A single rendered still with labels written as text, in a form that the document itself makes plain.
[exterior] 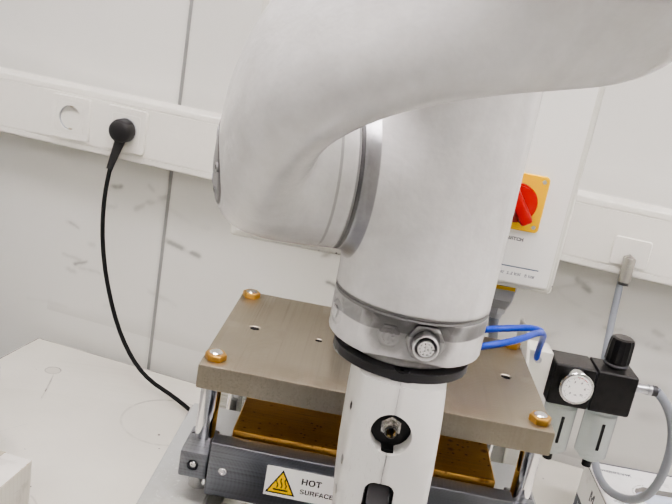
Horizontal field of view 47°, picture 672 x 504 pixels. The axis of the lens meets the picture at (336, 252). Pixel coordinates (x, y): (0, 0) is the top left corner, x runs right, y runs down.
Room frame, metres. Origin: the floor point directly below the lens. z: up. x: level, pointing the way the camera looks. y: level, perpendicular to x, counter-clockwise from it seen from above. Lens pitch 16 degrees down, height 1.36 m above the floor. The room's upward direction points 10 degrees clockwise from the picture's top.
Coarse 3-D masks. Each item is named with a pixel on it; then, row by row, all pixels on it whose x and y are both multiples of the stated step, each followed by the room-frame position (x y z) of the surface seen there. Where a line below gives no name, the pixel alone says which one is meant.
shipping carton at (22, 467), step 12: (0, 456) 0.76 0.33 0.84; (12, 456) 0.77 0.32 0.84; (0, 468) 0.74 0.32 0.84; (12, 468) 0.74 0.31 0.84; (24, 468) 0.75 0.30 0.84; (0, 480) 0.72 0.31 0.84; (12, 480) 0.73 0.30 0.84; (24, 480) 0.75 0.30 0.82; (0, 492) 0.71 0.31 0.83; (12, 492) 0.73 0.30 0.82; (24, 492) 0.75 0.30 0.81
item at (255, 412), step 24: (264, 408) 0.57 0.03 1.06; (288, 408) 0.58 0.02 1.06; (240, 432) 0.53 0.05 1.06; (264, 432) 0.53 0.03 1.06; (288, 432) 0.54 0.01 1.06; (312, 432) 0.55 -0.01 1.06; (336, 432) 0.55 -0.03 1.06; (456, 456) 0.55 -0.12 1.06; (480, 456) 0.56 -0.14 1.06; (456, 480) 0.52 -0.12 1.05; (480, 480) 0.52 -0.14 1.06
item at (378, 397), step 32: (352, 352) 0.37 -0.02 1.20; (352, 384) 0.37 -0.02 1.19; (384, 384) 0.35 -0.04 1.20; (416, 384) 0.36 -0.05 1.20; (352, 416) 0.36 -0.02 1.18; (384, 416) 0.36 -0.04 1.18; (416, 416) 0.35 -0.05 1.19; (352, 448) 0.35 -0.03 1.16; (384, 448) 0.35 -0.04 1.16; (416, 448) 0.35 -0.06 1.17; (352, 480) 0.35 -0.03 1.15; (384, 480) 0.35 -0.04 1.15; (416, 480) 0.35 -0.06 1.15
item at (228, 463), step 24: (192, 432) 0.54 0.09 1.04; (216, 432) 0.55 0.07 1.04; (192, 456) 0.51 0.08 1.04; (216, 456) 0.51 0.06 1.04; (240, 456) 0.51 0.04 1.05; (264, 456) 0.51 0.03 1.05; (288, 456) 0.51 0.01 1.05; (312, 456) 0.52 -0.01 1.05; (216, 480) 0.51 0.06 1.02; (240, 480) 0.51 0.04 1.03; (264, 480) 0.51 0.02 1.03; (288, 480) 0.51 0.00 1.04; (312, 480) 0.51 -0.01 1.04; (432, 480) 0.51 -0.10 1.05
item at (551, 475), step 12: (540, 468) 1.04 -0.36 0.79; (552, 468) 1.05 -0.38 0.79; (564, 468) 1.05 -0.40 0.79; (576, 468) 1.06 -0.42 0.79; (540, 480) 1.01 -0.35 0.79; (552, 480) 1.01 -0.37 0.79; (564, 480) 1.02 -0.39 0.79; (576, 480) 1.03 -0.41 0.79; (540, 492) 0.97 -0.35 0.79; (552, 492) 0.98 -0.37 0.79; (564, 492) 0.99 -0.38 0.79
